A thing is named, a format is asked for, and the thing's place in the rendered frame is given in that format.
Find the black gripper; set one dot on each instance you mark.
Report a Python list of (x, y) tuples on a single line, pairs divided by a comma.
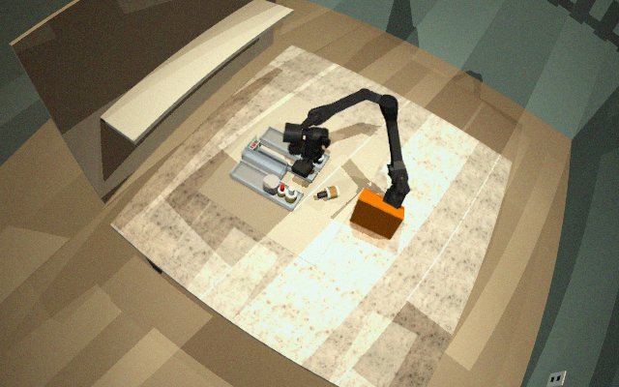
[(304, 166)]

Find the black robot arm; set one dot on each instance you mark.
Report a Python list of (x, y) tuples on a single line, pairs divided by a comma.
[(388, 104)]

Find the brown jar with black cap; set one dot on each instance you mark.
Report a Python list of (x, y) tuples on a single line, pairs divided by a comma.
[(329, 193)]

